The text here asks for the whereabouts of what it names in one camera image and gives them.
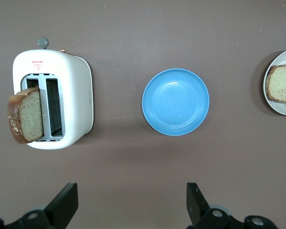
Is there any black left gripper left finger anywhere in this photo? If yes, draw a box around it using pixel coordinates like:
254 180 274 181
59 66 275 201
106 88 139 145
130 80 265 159
0 182 79 229

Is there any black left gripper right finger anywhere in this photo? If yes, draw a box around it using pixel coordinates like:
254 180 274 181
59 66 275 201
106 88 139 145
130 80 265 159
186 182 280 229

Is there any light crust bread slice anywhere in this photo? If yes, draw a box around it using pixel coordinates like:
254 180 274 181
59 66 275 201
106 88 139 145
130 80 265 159
266 64 286 103

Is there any blue plate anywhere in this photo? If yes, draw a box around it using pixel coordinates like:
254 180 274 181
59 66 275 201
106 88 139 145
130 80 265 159
142 68 210 137

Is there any beige plate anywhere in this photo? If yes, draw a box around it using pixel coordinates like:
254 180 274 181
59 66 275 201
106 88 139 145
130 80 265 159
263 47 286 116

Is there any dark crust bread slice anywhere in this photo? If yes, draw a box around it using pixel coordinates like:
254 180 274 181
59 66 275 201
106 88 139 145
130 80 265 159
7 87 44 145

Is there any white two-slot toaster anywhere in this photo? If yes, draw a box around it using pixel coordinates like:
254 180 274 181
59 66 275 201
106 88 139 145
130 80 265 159
12 36 94 150

